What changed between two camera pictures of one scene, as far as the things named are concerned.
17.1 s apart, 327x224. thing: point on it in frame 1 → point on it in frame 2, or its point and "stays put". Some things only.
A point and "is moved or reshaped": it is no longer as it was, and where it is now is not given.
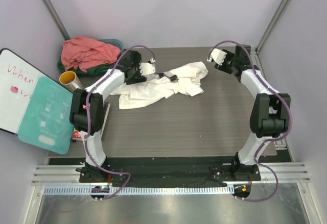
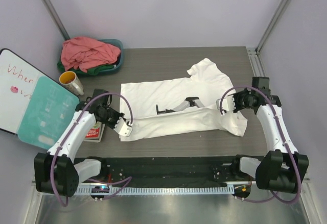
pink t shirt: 79,52 stays put
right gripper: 222,67 → 236,96
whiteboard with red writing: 18,78 stays put
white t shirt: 187,82 is moved or reshaped
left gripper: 134,79 → 117,115
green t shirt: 93,70 stays put
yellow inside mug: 70,80 stays put
